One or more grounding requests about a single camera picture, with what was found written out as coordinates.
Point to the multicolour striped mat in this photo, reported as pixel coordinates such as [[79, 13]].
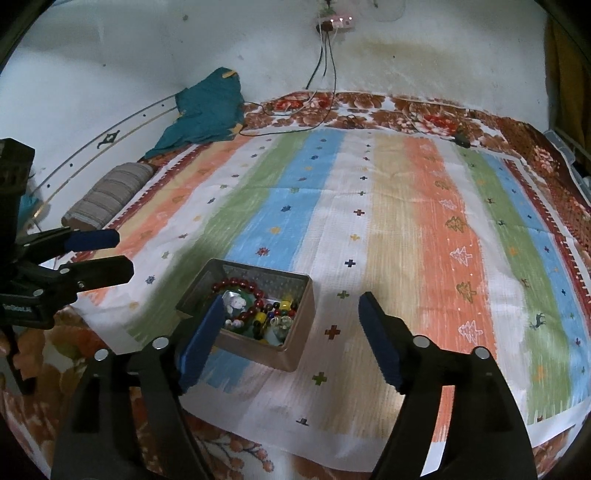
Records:
[[392, 230]]

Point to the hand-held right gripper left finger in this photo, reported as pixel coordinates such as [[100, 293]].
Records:
[[203, 344]]

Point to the mustard yellow hanging cloth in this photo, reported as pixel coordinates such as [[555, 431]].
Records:
[[570, 69]]

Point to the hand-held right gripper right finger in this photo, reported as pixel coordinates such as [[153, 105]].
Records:
[[381, 341]]

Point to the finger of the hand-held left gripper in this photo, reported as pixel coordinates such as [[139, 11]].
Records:
[[92, 239], [106, 271]]

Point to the metal tin box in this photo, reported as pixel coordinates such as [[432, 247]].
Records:
[[295, 344]]

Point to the teal cloth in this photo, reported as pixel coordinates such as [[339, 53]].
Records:
[[203, 115]]

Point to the pink power strip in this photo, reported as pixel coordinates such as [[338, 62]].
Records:
[[339, 23]]

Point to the black charger adapter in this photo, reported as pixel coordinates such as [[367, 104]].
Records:
[[461, 140]]

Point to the grey striped bolster pillow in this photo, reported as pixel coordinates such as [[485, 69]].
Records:
[[111, 191]]

